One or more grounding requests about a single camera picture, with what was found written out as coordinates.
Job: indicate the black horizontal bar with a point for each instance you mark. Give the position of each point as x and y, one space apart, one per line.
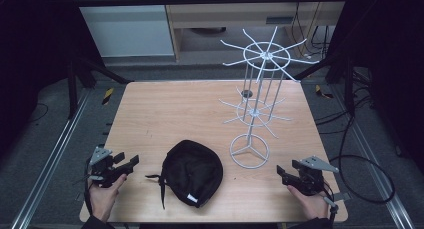
210 0

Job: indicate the white cabinet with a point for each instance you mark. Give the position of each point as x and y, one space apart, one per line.
125 25

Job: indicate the black cap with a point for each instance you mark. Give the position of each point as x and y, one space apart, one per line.
191 174

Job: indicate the yellow black striped tape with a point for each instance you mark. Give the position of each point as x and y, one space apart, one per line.
322 92
107 96

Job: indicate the person's right hand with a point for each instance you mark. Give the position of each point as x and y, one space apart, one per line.
310 204

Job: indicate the person's left hand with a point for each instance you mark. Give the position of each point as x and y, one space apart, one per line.
106 197

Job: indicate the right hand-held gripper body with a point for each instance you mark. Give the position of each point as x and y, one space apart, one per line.
311 175

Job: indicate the black metal stand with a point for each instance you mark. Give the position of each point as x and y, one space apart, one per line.
86 79
336 75

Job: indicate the wooden desk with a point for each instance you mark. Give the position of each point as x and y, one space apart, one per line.
230 19

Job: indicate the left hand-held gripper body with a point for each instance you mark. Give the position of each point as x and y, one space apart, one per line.
104 170

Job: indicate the aluminium rail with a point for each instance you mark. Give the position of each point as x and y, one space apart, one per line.
50 159
373 155

